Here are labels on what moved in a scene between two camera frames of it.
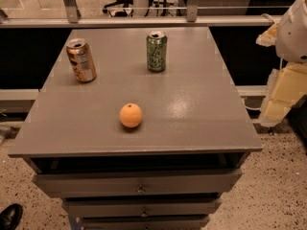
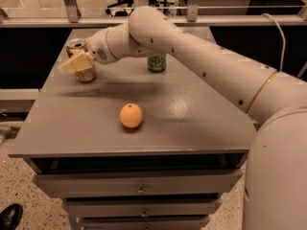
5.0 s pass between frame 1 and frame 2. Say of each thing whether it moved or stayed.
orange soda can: stayed
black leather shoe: stayed
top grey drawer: stayed
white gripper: moved
